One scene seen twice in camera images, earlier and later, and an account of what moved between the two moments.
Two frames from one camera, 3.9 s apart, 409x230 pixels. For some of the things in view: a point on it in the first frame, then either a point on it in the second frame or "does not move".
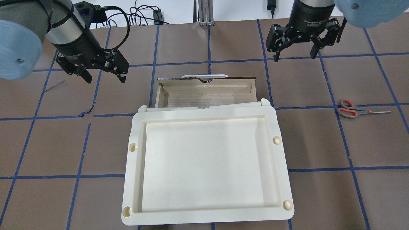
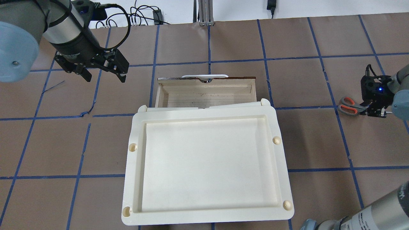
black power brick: (271, 5) does not move
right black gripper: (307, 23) -> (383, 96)
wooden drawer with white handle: (197, 91) does not move
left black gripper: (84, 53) does not move
